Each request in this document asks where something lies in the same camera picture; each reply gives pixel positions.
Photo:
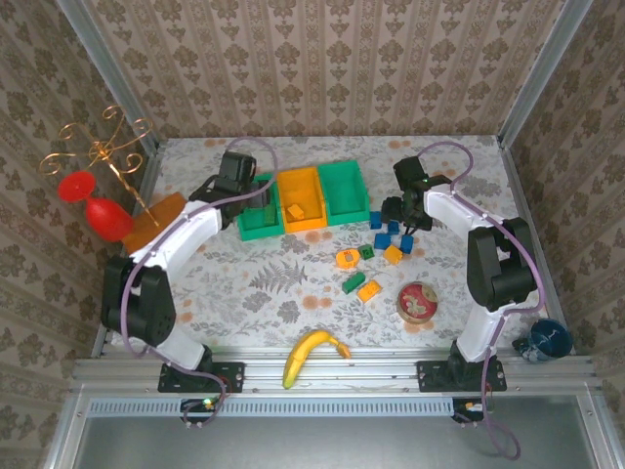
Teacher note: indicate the blue lego brick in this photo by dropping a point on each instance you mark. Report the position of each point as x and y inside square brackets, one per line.
[375, 221]
[406, 244]
[382, 241]
[393, 226]

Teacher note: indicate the orange plastic bin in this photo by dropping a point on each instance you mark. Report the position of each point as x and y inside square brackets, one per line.
[305, 193]

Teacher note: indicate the round orange lego piece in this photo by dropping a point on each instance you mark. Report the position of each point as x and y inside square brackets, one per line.
[347, 258]

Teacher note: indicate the long orange lego brick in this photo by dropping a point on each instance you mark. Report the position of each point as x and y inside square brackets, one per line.
[369, 291]

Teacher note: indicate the grey metal panel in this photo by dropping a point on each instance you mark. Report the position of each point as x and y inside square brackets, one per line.
[317, 444]

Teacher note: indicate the orange wooden block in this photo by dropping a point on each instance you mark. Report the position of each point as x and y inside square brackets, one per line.
[168, 207]

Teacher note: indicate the small black connector board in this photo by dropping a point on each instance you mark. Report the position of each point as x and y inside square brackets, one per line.
[469, 406]
[200, 405]

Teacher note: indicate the dark blue mug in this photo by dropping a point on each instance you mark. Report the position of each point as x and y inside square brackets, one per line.
[549, 337]

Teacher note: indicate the aluminium front rail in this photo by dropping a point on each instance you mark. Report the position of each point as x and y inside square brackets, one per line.
[381, 371]

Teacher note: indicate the red plastic goblet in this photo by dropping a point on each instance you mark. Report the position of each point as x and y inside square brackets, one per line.
[107, 217]

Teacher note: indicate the green lego brick black print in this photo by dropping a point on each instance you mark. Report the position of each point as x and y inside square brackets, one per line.
[366, 252]

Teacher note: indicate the green plastic bin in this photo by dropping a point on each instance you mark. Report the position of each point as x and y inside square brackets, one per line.
[344, 188]
[251, 230]

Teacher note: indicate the aluminium upright post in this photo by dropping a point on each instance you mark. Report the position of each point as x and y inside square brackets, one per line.
[96, 54]
[553, 54]

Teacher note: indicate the long green lego brick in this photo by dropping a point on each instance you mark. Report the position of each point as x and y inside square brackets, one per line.
[354, 283]
[269, 217]

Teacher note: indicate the yellow banana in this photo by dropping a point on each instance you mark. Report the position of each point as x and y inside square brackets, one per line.
[303, 354]

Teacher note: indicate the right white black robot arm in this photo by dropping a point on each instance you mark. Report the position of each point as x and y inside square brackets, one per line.
[498, 273]

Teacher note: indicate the small orange lego brick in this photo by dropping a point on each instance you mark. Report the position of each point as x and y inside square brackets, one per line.
[296, 211]
[393, 254]

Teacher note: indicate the round tin red lid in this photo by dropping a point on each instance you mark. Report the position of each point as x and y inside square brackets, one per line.
[416, 303]

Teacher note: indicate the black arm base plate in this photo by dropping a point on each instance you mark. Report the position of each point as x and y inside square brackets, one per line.
[432, 376]
[229, 376]

